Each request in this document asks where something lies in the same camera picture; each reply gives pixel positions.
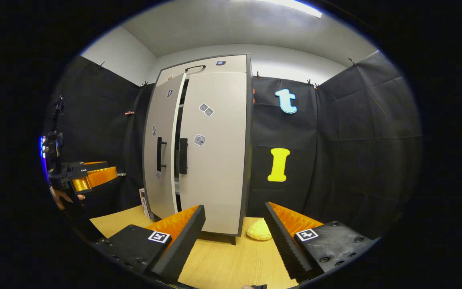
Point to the black backdrop cloth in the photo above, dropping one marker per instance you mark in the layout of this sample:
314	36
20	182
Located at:
355	160

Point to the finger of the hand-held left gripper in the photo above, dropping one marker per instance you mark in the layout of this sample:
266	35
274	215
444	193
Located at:
80	169
94	178

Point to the grey cabinet door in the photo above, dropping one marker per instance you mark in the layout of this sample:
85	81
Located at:
219	172
163	120

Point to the small printed box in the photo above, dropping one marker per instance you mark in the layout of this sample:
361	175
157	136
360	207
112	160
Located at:
144	202

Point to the grey cabinet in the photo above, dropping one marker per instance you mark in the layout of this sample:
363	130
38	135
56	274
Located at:
250	140

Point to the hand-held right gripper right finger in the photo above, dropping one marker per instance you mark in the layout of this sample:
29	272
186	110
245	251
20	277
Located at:
285	245

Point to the yellow bread toy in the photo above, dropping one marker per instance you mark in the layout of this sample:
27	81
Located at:
260	230

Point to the long ceiling light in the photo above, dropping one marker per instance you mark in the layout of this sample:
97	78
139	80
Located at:
291	7

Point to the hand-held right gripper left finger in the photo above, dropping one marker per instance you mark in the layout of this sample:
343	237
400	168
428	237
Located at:
181	249

